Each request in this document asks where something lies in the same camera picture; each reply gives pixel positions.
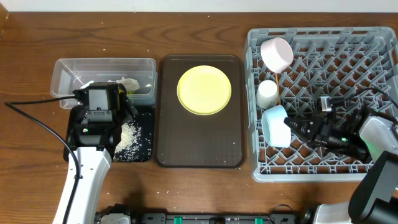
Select light blue small plate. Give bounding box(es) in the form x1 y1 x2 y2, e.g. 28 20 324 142
261 105 292 147

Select white tissue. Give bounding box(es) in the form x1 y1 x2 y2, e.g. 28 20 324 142
116 77 140 92

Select white paper cup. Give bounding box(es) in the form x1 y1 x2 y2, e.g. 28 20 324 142
256 80 279 110

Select white bowl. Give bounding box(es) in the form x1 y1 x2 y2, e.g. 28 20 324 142
260 37 294 73

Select yellow plate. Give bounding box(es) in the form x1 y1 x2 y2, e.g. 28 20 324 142
177 65 232 116

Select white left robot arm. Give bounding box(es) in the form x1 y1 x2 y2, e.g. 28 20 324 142
53 82 137 223

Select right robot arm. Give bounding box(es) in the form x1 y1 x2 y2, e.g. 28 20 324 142
284 107 397 224

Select clear plastic waste bin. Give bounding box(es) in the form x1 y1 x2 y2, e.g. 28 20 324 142
50 58 158 106

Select grey dishwasher rack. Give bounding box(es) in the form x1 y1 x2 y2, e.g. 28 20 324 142
243 27 397 183

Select black rectangular tray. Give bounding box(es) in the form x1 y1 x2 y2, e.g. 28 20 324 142
63 106 155 161

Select spilled rice grains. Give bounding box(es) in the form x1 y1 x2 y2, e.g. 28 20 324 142
113 121 153 162

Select dark brown serving tray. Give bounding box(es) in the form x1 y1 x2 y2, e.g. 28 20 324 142
153 55 246 169

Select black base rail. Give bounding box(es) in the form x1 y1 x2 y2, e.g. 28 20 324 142
93 204 315 224

